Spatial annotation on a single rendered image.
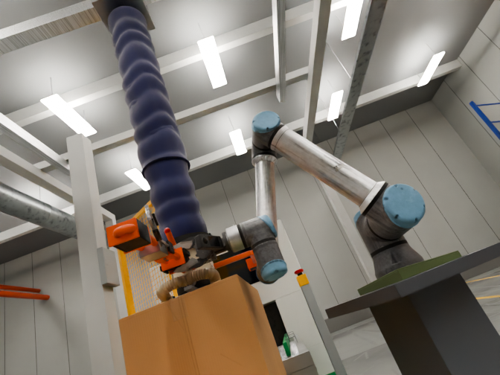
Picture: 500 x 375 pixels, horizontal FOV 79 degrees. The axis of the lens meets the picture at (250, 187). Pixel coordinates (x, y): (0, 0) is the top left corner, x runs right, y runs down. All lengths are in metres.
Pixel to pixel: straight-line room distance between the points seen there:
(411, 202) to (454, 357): 0.49
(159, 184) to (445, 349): 1.22
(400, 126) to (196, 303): 12.54
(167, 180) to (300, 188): 10.09
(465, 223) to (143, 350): 11.71
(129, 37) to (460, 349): 2.10
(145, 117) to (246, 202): 9.81
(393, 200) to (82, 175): 2.68
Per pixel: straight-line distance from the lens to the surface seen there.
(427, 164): 12.68
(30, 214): 8.69
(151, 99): 1.71
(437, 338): 1.23
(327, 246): 10.80
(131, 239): 0.78
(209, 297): 1.02
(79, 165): 3.25
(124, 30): 2.16
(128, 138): 3.94
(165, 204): 1.39
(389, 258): 1.29
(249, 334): 0.99
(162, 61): 6.92
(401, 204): 1.16
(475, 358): 1.30
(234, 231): 1.07
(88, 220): 2.95
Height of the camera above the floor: 0.76
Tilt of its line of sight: 24 degrees up
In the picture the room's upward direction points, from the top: 21 degrees counter-clockwise
